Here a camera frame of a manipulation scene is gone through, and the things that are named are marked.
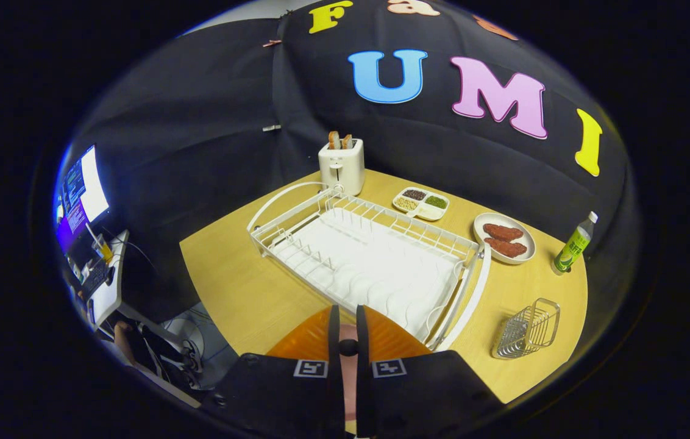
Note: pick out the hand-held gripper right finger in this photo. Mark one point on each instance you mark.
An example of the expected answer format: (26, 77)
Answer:
(362, 390)

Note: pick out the black keyboard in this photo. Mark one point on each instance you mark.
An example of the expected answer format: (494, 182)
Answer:
(96, 279)

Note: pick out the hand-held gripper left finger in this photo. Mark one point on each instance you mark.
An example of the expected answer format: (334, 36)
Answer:
(336, 390)

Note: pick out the toast slice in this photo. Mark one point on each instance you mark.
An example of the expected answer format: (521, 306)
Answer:
(334, 140)
(347, 141)

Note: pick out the white plate with sausages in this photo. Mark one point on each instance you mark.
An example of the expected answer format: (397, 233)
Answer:
(531, 241)

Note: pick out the green label drink bottle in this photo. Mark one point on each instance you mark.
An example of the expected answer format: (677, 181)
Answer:
(572, 247)

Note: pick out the white toaster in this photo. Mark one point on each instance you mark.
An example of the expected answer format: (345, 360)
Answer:
(342, 171)

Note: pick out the silver cloth clip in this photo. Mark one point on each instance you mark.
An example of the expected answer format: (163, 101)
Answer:
(272, 127)

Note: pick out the computer monitor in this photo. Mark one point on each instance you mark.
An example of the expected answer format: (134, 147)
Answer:
(80, 195)

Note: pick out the black backdrop cloth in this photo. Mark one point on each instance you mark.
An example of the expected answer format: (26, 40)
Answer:
(229, 91)

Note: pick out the pink plate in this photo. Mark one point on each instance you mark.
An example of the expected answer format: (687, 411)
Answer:
(349, 384)

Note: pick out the brown sausage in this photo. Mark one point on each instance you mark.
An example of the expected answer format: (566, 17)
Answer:
(502, 231)
(506, 247)

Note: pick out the white sectioned dish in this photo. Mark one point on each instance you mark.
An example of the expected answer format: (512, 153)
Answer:
(421, 210)

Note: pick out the office chair base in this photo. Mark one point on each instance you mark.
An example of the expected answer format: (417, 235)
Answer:
(183, 347)

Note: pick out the white side desk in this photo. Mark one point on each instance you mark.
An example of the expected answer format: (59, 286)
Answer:
(110, 292)

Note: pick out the drink cup with straw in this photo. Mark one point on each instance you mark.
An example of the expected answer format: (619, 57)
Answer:
(103, 250)

